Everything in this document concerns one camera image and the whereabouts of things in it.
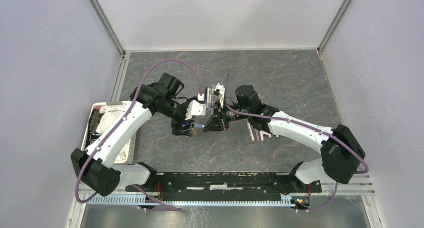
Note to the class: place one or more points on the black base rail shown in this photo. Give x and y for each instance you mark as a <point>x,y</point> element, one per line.
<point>227,186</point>

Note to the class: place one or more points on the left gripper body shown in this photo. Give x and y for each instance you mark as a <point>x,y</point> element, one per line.
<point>178,117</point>

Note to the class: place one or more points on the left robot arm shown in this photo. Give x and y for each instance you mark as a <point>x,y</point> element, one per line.
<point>94,166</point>

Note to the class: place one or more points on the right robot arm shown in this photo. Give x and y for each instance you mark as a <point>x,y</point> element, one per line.
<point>341,155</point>

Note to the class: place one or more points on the blue clear capped pen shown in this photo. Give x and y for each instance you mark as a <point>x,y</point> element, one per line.
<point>198,125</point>

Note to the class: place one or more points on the brown capped white marker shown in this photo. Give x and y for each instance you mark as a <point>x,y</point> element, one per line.
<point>251,133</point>

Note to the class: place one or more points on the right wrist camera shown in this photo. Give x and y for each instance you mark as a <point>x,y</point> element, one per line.
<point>219,91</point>

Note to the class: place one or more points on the white cloth in basket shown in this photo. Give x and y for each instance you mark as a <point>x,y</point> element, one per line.
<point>108,116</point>

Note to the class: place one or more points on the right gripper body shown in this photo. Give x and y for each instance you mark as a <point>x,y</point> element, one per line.
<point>221,116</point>

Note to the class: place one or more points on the orange capped white marker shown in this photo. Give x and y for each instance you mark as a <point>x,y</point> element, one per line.
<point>209,98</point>

